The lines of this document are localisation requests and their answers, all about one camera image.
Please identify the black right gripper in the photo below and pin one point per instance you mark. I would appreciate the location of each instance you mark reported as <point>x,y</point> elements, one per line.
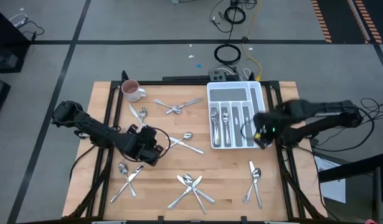
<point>270,123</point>

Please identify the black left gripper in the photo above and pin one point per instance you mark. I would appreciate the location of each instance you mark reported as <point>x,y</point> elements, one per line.
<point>141,141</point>

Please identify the silver spoon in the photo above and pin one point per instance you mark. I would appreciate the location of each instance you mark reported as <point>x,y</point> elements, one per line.
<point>143,112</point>
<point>225,116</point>
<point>188,136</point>
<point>257,173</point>
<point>188,179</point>
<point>123,168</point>
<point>177,109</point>

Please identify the silver fork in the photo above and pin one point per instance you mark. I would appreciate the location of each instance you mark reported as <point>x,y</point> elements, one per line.
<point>217,133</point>
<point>213,116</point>
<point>215,138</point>

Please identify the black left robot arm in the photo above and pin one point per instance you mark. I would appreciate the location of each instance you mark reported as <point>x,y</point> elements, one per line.
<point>97,132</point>

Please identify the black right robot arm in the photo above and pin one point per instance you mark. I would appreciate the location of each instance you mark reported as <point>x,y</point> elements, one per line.
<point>334,113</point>

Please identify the white cutlery tray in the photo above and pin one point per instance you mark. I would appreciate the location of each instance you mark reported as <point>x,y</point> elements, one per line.
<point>228,95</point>

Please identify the white ceramic mug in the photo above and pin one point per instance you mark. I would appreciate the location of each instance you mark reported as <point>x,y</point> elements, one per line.
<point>133,96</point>

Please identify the grey power box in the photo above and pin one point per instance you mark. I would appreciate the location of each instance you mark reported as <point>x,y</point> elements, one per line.
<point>217,75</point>

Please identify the white paper sheet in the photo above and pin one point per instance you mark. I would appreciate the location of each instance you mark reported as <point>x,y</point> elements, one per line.
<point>334,189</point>

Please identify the black desk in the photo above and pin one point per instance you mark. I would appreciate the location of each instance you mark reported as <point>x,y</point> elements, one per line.
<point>350,169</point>

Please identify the black cabinet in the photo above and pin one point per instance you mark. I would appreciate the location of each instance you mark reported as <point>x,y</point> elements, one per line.
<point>4,46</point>

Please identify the black aluminium table frame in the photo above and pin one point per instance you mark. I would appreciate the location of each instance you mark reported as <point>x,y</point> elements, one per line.
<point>178,83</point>

